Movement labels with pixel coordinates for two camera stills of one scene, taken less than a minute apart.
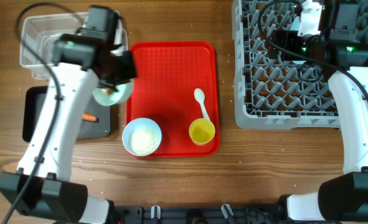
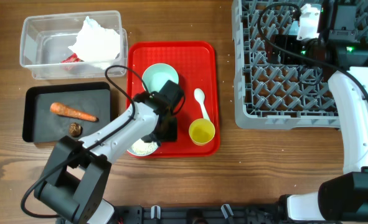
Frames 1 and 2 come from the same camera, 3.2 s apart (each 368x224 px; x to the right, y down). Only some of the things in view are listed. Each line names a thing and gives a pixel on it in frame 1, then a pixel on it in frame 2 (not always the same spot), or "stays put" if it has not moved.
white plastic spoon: x=200 y=96 stays put
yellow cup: x=202 y=131 stays put
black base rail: x=273 y=214 stays put
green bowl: x=116 y=98 -> x=156 y=75
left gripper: x=132 y=73 -> x=172 y=133
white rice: x=144 y=141 stays put
